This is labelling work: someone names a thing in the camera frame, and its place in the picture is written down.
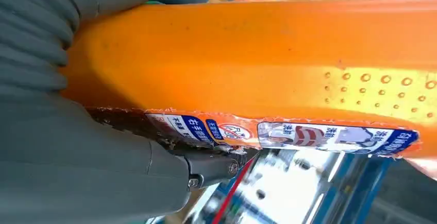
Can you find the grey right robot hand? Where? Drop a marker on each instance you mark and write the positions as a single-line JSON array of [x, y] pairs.
[[85, 174]]

